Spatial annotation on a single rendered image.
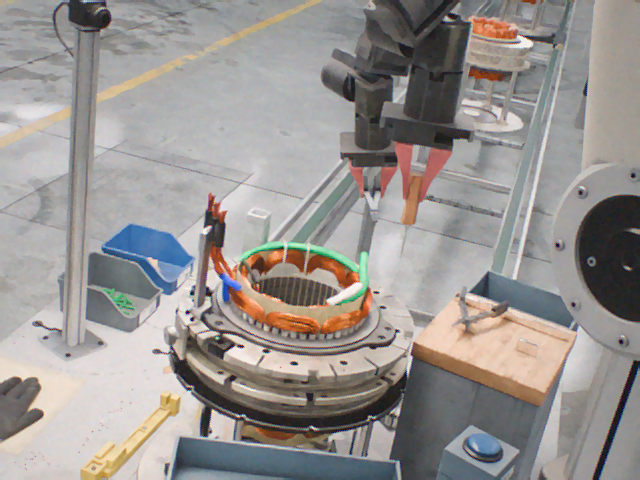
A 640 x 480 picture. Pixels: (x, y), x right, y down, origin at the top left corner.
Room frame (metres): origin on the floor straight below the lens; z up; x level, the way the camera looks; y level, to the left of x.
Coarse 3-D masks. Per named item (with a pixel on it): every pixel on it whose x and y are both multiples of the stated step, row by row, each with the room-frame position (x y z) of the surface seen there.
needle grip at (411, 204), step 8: (416, 176) 0.96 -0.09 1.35; (424, 176) 0.97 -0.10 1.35; (416, 184) 0.96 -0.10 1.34; (408, 192) 0.96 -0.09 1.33; (416, 192) 0.96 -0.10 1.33; (408, 200) 0.96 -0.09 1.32; (416, 200) 0.96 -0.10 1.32; (408, 208) 0.96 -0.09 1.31; (416, 208) 0.96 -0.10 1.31; (408, 216) 0.96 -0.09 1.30; (408, 224) 0.96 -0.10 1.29
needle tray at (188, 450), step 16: (176, 448) 0.78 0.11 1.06; (192, 448) 0.80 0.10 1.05; (208, 448) 0.80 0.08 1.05; (224, 448) 0.80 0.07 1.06; (240, 448) 0.81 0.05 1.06; (256, 448) 0.81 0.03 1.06; (272, 448) 0.81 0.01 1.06; (288, 448) 0.81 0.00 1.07; (176, 464) 0.79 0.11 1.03; (192, 464) 0.80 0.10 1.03; (208, 464) 0.80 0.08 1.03; (224, 464) 0.80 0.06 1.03; (240, 464) 0.81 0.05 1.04; (256, 464) 0.81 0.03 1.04; (272, 464) 0.81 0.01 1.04; (288, 464) 0.81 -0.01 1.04; (304, 464) 0.81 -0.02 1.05; (320, 464) 0.81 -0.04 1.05; (336, 464) 0.81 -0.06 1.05; (352, 464) 0.81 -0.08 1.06; (368, 464) 0.82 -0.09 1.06; (384, 464) 0.82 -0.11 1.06
